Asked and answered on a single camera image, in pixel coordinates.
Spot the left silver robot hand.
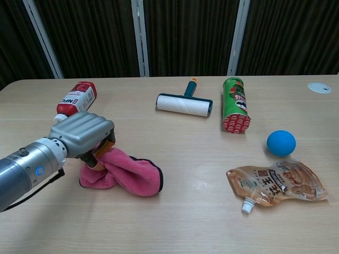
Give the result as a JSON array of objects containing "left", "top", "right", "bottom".
[{"left": 49, "top": 111, "right": 116, "bottom": 168}]

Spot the pink cloth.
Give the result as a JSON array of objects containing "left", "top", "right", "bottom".
[{"left": 79, "top": 147, "right": 163, "bottom": 198}]

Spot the red juice bottle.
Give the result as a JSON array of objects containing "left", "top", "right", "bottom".
[{"left": 53, "top": 81, "right": 98, "bottom": 124}]

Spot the dark fabric partition panel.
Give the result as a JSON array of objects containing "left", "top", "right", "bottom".
[
  {"left": 33, "top": 0, "right": 140, "bottom": 79},
  {"left": 143, "top": 0, "right": 240, "bottom": 77},
  {"left": 236, "top": 0, "right": 339, "bottom": 76},
  {"left": 0, "top": 0, "right": 57, "bottom": 90}
]

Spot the teal lint roller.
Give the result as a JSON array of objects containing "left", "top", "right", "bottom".
[{"left": 155, "top": 77, "right": 213, "bottom": 119}]

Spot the green chips can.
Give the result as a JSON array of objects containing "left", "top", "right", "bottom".
[{"left": 221, "top": 76, "right": 252, "bottom": 134}]

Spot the blue ball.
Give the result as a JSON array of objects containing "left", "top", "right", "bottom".
[{"left": 266, "top": 129, "right": 297, "bottom": 156}]

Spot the brown spout pouch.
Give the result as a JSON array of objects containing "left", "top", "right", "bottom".
[{"left": 226, "top": 159, "right": 329, "bottom": 214}]

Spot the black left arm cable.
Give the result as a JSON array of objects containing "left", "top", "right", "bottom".
[{"left": 0, "top": 168, "right": 66, "bottom": 213}]

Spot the grey partition post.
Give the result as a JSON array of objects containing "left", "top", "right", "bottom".
[
  {"left": 22, "top": 0, "right": 65, "bottom": 79},
  {"left": 131, "top": 0, "right": 150, "bottom": 78},
  {"left": 227, "top": 0, "right": 251, "bottom": 76}
]

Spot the white cable grommet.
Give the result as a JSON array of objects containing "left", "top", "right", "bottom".
[{"left": 307, "top": 81, "right": 333, "bottom": 94}]

